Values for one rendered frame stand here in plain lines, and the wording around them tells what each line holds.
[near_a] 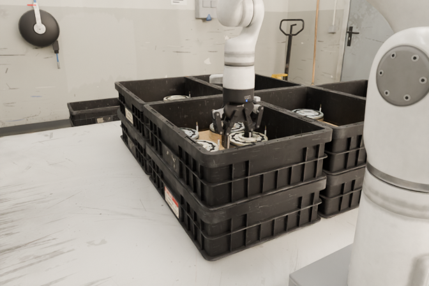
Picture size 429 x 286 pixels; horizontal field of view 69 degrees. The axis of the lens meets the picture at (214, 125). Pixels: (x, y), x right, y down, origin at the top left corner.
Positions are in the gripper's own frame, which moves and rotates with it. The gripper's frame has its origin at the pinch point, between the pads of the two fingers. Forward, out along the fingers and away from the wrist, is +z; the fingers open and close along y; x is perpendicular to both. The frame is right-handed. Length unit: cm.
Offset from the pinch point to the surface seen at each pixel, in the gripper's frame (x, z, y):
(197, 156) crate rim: -17.1, -6.3, -18.2
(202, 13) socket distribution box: 320, -40, 136
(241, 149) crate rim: -20.4, -7.6, -11.3
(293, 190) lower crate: -20.3, 3.9, 1.5
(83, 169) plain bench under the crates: 35, 16, -35
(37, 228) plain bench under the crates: 7.5, 15.5, -46.8
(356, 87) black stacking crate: 19, -5, 65
